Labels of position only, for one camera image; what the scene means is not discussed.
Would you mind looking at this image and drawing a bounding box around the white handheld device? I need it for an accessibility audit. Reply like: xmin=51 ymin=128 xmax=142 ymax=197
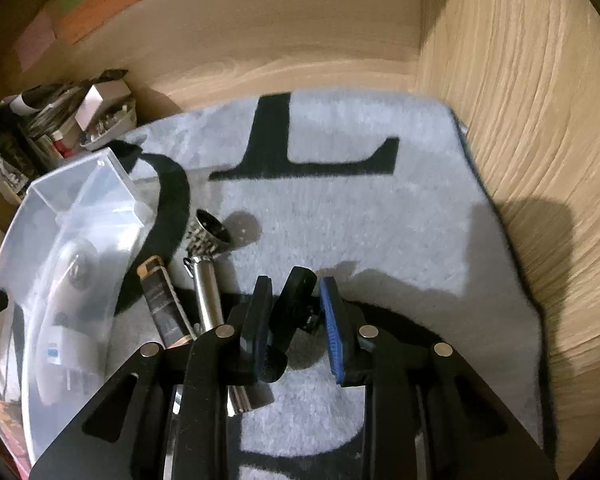
xmin=35 ymin=239 xmax=103 ymax=406

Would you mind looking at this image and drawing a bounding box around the orange sticky note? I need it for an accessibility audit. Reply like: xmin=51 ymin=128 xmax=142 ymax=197
xmin=59 ymin=0 xmax=167 ymax=45

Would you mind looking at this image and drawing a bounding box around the small white box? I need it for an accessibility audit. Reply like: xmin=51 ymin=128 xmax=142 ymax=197
xmin=75 ymin=82 xmax=132 ymax=131

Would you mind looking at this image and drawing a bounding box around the clear plastic storage box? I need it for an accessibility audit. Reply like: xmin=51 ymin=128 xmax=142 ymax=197
xmin=0 ymin=146 xmax=157 ymax=466

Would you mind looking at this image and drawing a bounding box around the white bowl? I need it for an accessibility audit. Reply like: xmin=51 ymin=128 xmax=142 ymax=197
xmin=80 ymin=102 xmax=139 ymax=152

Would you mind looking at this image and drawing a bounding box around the white charger plug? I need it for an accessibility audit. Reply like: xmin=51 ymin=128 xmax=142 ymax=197
xmin=42 ymin=327 xmax=98 ymax=396

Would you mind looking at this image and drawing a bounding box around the silver perforated metal head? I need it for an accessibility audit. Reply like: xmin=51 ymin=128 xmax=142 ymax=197
xmin=185 ymin=209 xmax=237 ymax=261

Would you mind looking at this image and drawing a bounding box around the pink sticky note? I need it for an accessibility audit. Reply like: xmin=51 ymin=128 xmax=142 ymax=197
xmin=14 ymin=10 xmax=57 ymax=70

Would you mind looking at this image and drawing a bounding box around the black copper lighter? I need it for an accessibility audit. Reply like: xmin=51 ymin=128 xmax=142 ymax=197
xmin=136 ymin=255 xmax=198 ymax=350

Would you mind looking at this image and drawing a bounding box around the rolled newspaper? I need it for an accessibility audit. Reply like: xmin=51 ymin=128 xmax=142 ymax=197
xmin=7 ymin=81 xmax=83 ymax=115

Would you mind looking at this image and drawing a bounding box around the grey lettered rug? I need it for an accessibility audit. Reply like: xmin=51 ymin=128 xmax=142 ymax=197
xmin=107 ymin=89 xmax=561 ymax=480

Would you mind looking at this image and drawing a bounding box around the black clip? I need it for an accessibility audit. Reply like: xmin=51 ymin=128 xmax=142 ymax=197
xmin=261 ymin=265 xmax=327 ymax=385

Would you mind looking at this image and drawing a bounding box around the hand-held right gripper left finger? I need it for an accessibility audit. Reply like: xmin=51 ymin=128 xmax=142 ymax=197
xmin=30 ymin=275 xmax=288 ymax=480

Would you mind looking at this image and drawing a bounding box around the stack of books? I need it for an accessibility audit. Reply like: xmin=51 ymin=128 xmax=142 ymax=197
xmin=17 ymin=85 xmax=98 ymax=161

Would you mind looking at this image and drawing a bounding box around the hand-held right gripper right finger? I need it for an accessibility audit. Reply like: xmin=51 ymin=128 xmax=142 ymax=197
xmin=319 ymin=276 xmax=558 ymax=480

